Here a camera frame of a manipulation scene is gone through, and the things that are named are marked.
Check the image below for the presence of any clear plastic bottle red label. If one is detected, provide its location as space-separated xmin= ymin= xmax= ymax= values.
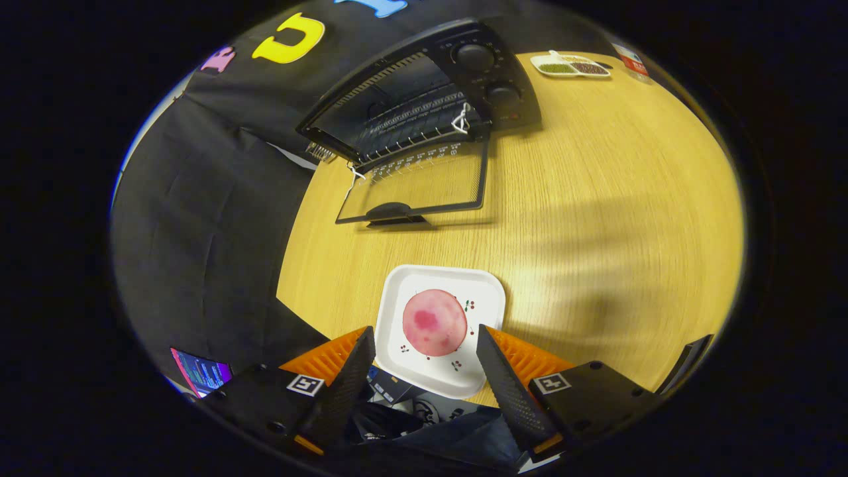
xmin=610 ymin=42 xmax=651 ymax=81

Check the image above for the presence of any white square plate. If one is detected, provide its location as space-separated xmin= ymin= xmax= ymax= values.
xmin=374 ymin=264 xmax=507 ymax=400

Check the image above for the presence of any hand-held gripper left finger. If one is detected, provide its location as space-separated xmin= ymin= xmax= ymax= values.
xmin=199 ymin=326 xmax=377 ymax=459

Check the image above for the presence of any white divided bean dish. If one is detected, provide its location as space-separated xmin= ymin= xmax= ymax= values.
xmin=530 ymin=50 xmax=612 ymax=80

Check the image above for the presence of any black toaster oven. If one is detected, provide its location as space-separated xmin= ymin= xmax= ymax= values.
xmin=295 ymin=19 xmax=543 ymax=230

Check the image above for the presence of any black slab object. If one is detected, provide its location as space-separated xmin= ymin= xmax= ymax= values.
xmin=655 ymin=334 xmax=714 ymax=396

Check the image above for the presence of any round pink meat slice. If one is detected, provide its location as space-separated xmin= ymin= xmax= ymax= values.
xmin=401 ymin=288 xmax=469 ymax=358

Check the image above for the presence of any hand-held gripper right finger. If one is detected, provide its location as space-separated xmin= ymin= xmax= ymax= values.
xmin=476 ymin=325 xmax=664 ymax=466

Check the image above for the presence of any lit screen device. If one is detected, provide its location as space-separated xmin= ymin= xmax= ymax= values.
xmin=170 ymin=347 xmax=233 ymax=399

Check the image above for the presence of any black backdrop cloth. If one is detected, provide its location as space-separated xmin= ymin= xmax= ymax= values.
xmin=109 ymin=0 xmax=620 ymax=405

